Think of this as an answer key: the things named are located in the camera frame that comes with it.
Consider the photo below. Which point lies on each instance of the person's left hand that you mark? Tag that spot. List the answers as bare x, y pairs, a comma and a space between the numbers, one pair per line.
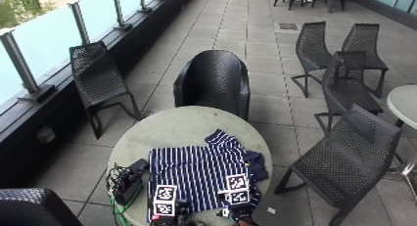
182, 211

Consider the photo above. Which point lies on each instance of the person's right hand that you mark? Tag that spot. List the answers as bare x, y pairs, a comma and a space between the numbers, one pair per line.
237, 211

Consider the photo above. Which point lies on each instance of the navy white striped shirt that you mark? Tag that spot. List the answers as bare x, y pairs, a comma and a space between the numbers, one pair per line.
194, 167

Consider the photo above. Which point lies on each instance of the white marker cube left glove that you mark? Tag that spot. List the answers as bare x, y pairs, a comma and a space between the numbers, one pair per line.
165, 200

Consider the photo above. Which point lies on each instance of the white marker cube glove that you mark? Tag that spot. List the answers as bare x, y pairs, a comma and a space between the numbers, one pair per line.
165, 200
237, 188

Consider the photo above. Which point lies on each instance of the white marker cube right glove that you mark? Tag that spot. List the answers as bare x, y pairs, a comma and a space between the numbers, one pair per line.
237, 188

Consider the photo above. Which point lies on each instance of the small white paper scrap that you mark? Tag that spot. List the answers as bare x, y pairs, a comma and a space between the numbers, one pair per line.
270, 210

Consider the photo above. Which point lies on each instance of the black electronics box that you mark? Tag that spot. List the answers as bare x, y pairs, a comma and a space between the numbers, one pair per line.
128, 185

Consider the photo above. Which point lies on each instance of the black mesh chair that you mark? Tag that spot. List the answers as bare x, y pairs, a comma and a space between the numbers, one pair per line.
97, 77
362, 45
346, 85
346, 157
310, 51

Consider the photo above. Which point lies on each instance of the black wicker armchair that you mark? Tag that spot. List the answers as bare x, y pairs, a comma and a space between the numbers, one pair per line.
212, 81
29, 208

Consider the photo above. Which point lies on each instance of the round white side table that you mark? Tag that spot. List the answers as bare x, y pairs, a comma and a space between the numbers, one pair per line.
405, 103

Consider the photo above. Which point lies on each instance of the square floor drain cover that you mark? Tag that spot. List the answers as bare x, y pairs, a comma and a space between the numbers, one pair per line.
288, 26

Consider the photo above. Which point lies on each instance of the frosted glass balustrade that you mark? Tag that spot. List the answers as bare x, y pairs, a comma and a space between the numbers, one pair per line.
46, 40

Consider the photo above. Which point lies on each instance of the grey wall light fixture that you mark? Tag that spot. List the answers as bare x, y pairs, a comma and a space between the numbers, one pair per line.
45, 134

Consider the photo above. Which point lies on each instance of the metal railing post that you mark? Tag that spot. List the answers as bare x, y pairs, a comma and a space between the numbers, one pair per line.
142, 1
21, 63
80, 22
118, 10

